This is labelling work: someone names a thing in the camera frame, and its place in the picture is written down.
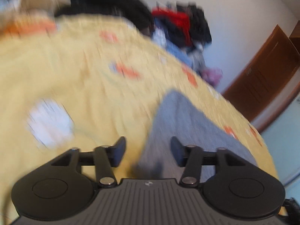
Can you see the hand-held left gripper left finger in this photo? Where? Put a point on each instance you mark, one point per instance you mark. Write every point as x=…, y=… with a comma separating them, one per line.
x=120, y=146

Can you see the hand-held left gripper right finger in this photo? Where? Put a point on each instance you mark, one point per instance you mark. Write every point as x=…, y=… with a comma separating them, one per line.
x=177, y=147

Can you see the grey sweater with navy sleeves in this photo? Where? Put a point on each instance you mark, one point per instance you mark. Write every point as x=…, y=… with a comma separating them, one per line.
x=187, y=126

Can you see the yellow printed bed sheet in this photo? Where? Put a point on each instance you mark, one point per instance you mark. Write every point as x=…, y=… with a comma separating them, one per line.
x=82, y=86

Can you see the pink plastic bag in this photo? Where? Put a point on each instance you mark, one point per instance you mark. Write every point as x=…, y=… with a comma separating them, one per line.
x=212, y=76

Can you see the light blue knit garment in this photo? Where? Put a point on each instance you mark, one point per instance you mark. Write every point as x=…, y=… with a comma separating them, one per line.
x=174, y=49

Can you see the brown wooden door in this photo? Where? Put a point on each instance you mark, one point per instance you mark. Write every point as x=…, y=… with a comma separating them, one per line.
x=262, y=75

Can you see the black garment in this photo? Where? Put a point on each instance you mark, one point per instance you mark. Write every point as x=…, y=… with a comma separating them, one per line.
x=199, y=25

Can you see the black jacket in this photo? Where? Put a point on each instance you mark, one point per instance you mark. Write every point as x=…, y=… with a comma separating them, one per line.
x=105, y=2

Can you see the beige cloth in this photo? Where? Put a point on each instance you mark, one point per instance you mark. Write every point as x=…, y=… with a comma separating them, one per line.
x=30, y=0

